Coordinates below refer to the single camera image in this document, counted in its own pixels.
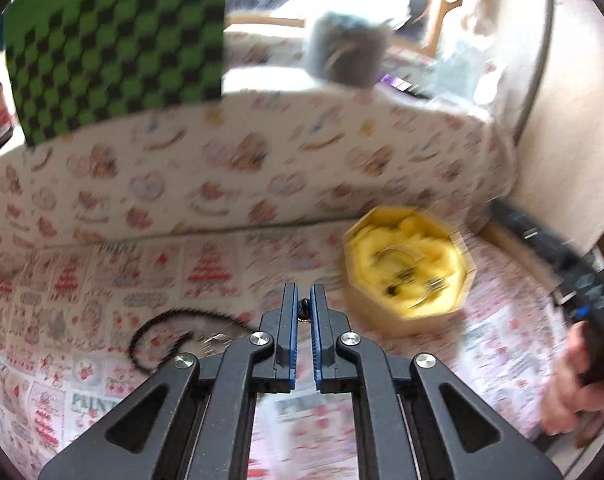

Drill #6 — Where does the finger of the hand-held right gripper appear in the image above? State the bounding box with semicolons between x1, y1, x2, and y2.
488;199;575;273

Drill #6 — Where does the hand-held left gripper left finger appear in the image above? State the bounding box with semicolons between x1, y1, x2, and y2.
37;282;299;480

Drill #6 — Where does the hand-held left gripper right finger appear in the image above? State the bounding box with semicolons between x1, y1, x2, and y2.
310;282;566;480

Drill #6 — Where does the gold octagonal box yellow lining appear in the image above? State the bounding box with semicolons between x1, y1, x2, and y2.
341;205;478;338

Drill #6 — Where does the black bead necklace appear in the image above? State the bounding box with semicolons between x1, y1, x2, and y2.
128;299;313;374

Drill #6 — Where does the person's right hand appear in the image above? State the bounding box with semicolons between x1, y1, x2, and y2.
540;321;604;437

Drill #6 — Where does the white wooden cabinet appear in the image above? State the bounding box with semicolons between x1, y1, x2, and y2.
502;0;604;266

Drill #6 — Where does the bear and heart printed cloth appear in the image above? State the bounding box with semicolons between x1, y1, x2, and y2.
0;25;517;291

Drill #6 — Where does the dark pen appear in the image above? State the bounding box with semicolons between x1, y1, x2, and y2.
381;73;435;100

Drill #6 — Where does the patchwork printed bed sheet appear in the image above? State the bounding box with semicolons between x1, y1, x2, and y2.
0;220;577;480

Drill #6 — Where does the clear spray bottle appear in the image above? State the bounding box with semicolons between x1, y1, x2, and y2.
434;0;500;107

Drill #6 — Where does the grey lidded container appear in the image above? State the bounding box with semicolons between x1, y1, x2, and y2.
301;9;391;89

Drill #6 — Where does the green checkered board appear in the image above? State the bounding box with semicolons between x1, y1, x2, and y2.
2;0;231;149

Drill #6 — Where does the wooden window frame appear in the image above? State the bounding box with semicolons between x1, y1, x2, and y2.
224;0;462;56

